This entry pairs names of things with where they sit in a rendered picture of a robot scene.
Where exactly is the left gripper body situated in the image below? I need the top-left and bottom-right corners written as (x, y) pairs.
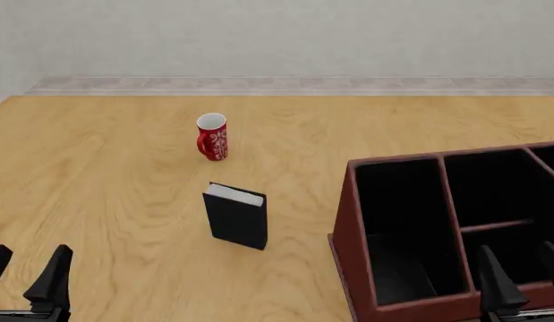
top-left (0, 306), bottom-right (72, 322)

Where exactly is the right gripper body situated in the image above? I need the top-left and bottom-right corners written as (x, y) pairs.
top-left (481, 306), bottom-right (554, 322)

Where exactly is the red-brown desk caddy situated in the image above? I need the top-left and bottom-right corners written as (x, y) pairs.
top-left (328, 140), bottom-right (554, 322)

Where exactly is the black book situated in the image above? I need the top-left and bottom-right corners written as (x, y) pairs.
top-left (201, 182), bottom-right (268, 252)

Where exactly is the red patterned mug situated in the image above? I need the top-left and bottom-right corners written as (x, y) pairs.
top-left (196, 113), bottom-right (229, 162)

